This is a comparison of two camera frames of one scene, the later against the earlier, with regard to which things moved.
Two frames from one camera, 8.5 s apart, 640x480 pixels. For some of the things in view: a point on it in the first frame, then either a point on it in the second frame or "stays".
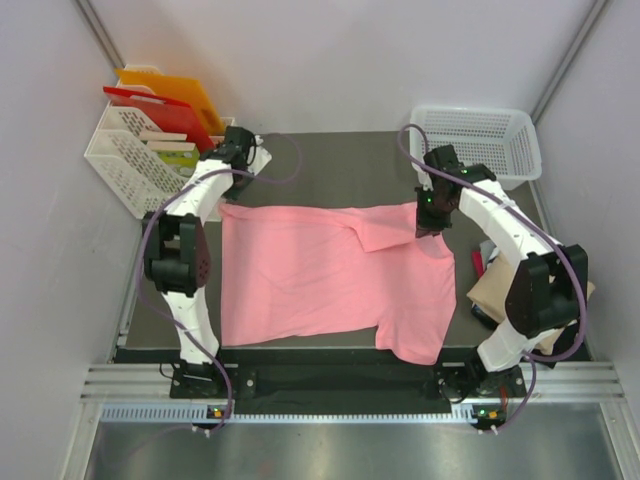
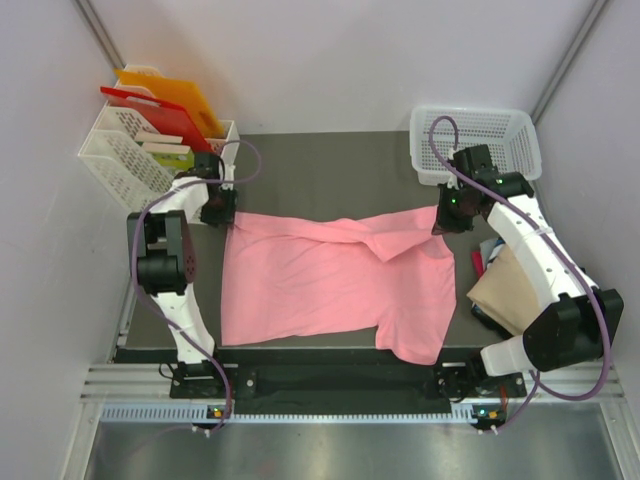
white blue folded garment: (489, 250) stays
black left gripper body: (241, 184) -> (221, 208)
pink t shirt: (288, 271) stays
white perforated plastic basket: (503, 139) stays
